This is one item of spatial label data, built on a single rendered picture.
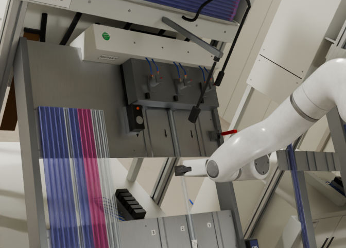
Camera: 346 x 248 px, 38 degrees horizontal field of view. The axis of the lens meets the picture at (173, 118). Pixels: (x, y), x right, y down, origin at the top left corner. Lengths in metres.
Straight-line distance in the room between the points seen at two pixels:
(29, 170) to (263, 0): 4.02
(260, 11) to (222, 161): 3.86
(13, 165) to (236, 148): 0.97
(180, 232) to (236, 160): 0.36
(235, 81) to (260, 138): 3.91
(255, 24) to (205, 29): 3.41
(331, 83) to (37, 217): 0.75
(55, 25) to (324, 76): 0.82
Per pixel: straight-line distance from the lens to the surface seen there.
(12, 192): 1.81
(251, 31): 5.09
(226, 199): 1.69
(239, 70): 5.13
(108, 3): 1.44
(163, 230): 1.48
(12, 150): 2.05
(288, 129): 1.23
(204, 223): 1.59
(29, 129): 1.31
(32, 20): 1.55
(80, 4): 1.40
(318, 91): 1.17
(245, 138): 1.26
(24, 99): 1.35
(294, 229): 1.88
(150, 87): 1.50
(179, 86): 1.56
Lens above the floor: 1.61
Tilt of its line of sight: 20 degrees down
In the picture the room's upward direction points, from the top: 21 degrees clockwise
